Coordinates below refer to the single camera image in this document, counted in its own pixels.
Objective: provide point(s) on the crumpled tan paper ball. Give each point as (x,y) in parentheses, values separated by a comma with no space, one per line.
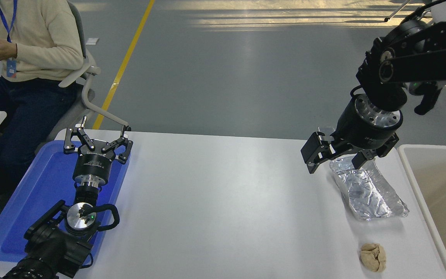
(373,256)

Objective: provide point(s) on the grey office chair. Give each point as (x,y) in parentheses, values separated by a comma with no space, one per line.
(87,85)

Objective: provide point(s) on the metal floor outlet plate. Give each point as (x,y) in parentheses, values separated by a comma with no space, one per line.
(325,130)

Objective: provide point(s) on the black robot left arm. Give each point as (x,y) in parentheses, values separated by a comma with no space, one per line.
(52,248)

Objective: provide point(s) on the crumpled foil tray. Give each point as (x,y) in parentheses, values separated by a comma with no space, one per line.
(368,192)

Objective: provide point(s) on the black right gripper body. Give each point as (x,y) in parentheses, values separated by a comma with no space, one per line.
(358,131)

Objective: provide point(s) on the blue plastic tray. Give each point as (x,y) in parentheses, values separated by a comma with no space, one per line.
(33,193)

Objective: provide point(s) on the white chair with metal legs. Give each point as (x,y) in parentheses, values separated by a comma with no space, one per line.
(443,9)

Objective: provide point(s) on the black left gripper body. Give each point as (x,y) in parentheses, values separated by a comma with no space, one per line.
(91,164)

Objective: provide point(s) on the person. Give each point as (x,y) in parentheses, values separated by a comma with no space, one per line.
(41,42)

